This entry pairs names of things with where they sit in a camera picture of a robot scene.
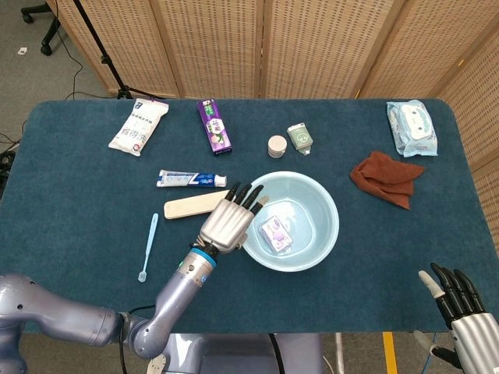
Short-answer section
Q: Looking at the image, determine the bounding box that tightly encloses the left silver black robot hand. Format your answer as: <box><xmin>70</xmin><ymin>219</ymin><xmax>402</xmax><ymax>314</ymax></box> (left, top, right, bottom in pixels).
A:
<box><xmin>198</xmin><ymin>182</ymin><xmax>271</xmax><ymax>255</ymax></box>

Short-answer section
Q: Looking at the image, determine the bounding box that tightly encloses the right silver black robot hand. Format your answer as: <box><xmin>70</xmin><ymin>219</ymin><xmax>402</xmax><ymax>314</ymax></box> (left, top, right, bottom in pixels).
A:
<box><xmin>412</xmin><ymin>263</ymin><xmax>499</xmax><ymax>374</ymax></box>

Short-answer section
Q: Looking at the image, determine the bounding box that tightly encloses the cream pink toothbrush case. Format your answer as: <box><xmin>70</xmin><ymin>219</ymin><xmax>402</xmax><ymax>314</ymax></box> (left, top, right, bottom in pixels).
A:
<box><xmin>163</xmin><ymin>189</ymin><xmax>231</xmax><ymax>221</ymax></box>

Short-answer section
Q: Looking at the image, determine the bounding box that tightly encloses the purple floss pick box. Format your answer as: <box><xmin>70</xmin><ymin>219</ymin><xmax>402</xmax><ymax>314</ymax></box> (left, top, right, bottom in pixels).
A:
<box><xmin>259</xmin><ymin>217</ymin><xmax>293</xmax><ymax>254</ymax></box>

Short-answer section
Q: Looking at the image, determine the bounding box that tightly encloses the white blue toothpaste tube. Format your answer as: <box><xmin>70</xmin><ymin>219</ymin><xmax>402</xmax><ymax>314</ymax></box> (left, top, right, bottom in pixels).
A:
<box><xmin>156</xmin><ymin>168</ymin><xmax>228</xmax><ymax>189</ymax></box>

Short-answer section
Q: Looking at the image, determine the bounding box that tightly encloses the light blue plastic basin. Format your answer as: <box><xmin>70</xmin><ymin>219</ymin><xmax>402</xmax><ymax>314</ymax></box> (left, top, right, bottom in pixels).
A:
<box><xmin>235</xmin><ymin>171</ymin><xmax>340</xmax><ymax>273</ymax></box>

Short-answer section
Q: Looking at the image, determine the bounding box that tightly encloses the light blue toothbrush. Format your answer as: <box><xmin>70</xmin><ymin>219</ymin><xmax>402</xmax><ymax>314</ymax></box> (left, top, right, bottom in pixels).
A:
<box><xmin>137</xmin><ymin>213</ymin><xmax>160</xmax><ymax>283</ymax></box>

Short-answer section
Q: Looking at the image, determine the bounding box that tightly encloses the yellow floor tape strip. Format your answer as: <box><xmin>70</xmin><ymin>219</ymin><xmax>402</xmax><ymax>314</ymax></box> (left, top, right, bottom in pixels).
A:
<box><xmin>383</xmin><ymin>331</ymin><xmax>398</xmax><ymax>374</ymax></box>

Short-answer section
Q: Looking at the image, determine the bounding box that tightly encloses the small cream jar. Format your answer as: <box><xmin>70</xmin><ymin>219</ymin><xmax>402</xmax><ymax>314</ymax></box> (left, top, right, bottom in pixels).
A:
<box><xmin>267</xmin><ymin>134</ymin><xmax>288</xmax><ymax>159</ymax></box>

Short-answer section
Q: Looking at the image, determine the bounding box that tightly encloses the purple toothpaste carton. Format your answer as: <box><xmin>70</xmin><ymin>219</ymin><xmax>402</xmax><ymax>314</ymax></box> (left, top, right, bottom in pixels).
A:
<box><xmin>196</xmin><ymin>98</ymin><xmax>233</xmax><ymax>157</ymax></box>

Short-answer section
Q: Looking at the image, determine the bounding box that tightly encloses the small green soap box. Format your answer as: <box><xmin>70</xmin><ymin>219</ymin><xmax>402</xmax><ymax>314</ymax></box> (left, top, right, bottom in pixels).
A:
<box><xmin>286</xmin><ymin>122</ymin><xmax>314</xmax><ymax>156</ymax></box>

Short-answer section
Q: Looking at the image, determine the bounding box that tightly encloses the grey-blue robot torso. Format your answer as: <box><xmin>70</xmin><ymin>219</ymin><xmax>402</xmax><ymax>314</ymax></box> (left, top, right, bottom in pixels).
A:
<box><xmin>147</xmin><ymin>333</ymin><xmax>324</xmax><ymax>374</ymax></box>

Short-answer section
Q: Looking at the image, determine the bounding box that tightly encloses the dark blue table cloth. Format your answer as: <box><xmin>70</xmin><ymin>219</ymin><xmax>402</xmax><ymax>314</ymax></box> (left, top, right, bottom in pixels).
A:
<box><xmin>0</xmin><ymin>99</ymin><xmax>499</xmax><ymax>335</ymax></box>

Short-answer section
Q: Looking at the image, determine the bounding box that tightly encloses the white cloth packet bag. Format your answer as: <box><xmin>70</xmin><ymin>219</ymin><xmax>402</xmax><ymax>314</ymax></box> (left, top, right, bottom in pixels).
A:
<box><xmin>108</xmin><ymin>97</ymin><xmax>170</xmax><ymax>157</ymax></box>

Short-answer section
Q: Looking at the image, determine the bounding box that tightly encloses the brown towel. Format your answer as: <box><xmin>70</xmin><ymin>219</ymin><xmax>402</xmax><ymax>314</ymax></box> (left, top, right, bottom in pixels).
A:
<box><xmin>349</xmin><ymin>150</ymin><xmax>426</xmax><ymax>210</ymax></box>

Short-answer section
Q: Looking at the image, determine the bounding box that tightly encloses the woven folding screen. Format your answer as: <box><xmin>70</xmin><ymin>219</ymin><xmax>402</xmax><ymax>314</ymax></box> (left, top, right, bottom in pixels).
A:
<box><xmin>45</xmin><ymin>0</ymin><xmax>499</xmax><ymax>254</ymax></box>

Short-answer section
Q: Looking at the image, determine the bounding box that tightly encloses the light blue wet wipes pack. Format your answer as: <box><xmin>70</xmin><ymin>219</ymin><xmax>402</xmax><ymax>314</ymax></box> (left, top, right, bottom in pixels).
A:
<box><xmin>386</xmin><ymin>99</ymin><xmax>439</xmax><ymax>158</ymax></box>

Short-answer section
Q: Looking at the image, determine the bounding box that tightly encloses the black tripod stand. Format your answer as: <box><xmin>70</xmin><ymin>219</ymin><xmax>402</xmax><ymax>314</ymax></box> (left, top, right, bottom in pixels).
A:
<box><xmin>72</xmin><ymin>0</ymin><xmax>167</xmax><ymax>101</ymax></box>

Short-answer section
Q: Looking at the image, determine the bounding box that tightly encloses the black office chair base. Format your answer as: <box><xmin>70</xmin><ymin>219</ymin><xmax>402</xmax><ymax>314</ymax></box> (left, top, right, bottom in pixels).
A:
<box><xmin>21</xmin><ymin>0</ymin><xmax>62</xmax><ymax>56</ymax></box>

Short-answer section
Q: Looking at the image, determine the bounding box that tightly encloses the black floor cable bundle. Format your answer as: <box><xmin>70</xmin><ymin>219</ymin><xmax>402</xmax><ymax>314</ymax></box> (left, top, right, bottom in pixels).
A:
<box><xmin>0</xmin><ymin>132</ymin><xmax>20</xmax><ymax>196</ymax></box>

